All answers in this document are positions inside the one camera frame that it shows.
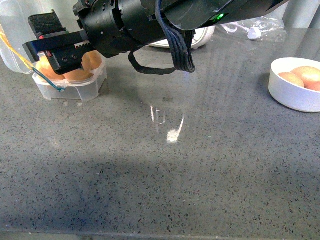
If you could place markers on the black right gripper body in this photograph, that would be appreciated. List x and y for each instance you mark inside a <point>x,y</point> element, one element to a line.
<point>117,26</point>

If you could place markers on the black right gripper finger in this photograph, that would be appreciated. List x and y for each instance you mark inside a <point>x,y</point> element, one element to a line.
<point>45,24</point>
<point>63,50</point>

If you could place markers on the brown egg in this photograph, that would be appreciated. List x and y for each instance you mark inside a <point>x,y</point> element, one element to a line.
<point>77,75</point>
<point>44,67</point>
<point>91,60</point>
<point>309,75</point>
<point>292,78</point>
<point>314,86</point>

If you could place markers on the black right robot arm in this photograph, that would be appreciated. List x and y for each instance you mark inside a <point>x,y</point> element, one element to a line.
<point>180,18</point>

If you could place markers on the clear plastic egg box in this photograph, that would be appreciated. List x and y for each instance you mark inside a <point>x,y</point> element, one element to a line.
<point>14,16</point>

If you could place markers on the brown egg in bowl back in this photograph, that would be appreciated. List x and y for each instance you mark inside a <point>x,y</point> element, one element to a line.
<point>309,75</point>

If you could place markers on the brown egg in bowl front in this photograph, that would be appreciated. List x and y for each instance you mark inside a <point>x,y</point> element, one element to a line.
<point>314,86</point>

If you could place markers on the blue rubber band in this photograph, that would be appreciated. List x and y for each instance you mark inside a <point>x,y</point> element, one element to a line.
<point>41,75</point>

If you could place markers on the yellow rubber band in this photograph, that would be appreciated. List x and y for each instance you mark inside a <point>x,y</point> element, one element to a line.
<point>13,58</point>

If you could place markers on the clear plastic bag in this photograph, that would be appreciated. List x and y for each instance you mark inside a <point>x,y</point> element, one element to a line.
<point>260,29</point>

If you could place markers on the white bowl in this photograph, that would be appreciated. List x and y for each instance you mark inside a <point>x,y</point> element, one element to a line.
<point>288,94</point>

